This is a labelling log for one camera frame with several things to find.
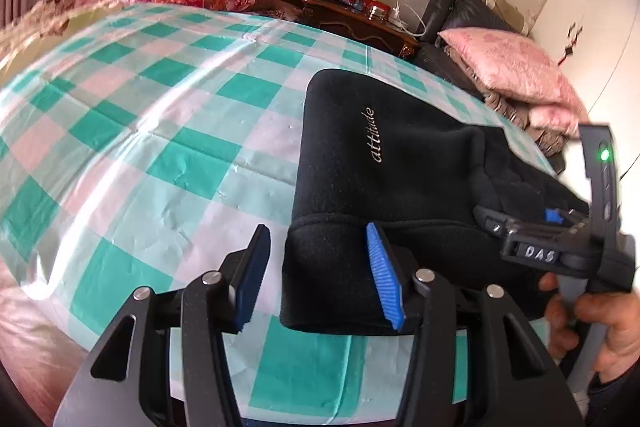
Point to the plaid folded blanket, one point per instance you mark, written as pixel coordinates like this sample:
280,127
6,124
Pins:
550,142

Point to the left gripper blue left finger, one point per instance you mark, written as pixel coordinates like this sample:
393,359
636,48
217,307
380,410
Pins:
248,275

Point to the black leather armchair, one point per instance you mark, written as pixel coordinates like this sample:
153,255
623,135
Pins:
445,14

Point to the pink pillow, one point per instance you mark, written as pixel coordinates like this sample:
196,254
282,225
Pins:
557,106
512,65

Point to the black fleece pants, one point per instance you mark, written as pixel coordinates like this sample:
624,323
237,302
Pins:
373,153

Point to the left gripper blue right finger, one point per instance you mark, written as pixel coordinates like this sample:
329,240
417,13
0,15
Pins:
387,277

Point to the wooden nightstand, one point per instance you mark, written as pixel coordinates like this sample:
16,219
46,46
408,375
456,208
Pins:
340,20

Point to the right hand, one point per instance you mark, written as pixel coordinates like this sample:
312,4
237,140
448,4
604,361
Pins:
605,325

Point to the green white checkered sheet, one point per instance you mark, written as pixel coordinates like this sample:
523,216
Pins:
142,150

